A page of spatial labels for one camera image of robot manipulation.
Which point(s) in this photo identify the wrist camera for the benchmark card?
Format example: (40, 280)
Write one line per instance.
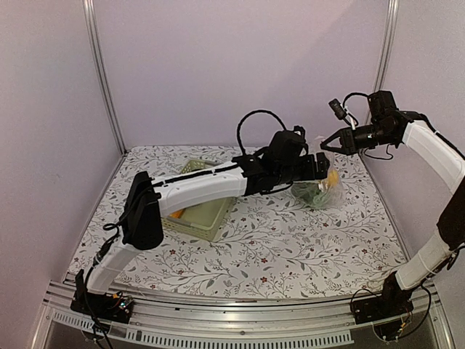
(342, 113)
(299, 130)

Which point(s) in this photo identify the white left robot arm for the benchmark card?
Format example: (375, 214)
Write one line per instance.
(139, 228)

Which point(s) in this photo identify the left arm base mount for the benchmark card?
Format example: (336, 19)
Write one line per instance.
(111, 307)

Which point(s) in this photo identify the clear zip top bag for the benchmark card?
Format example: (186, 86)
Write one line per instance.
(337, 191)

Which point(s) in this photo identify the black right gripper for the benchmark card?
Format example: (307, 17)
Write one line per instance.
(348, 140)

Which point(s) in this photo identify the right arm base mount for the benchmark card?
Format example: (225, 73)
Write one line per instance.
(380, 307)

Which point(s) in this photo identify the floral patterned tablecloth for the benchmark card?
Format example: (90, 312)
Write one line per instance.
(276, 247)

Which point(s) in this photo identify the orange fruit toy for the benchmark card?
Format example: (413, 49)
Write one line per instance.
(176, 214)

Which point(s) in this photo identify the yellow lemon toy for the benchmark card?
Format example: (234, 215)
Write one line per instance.
(332, 178)

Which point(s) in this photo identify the left aluminium frame post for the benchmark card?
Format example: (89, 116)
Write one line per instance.
(102, 77)

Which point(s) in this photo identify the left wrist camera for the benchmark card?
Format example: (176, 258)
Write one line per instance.
(299, 130)

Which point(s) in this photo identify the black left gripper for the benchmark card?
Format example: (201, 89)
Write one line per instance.
(311, 172)

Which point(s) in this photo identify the aluminium front rail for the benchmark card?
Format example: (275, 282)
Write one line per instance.
(170, 320)

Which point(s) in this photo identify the beige perforated plastic basket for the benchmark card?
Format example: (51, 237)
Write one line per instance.
(202, 220)

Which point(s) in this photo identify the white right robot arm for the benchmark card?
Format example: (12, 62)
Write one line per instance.
(437, 179)

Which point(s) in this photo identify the green bok choy toy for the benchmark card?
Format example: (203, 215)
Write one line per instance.
(313, 194)

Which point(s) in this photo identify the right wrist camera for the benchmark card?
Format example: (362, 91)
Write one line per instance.
(342, 113)

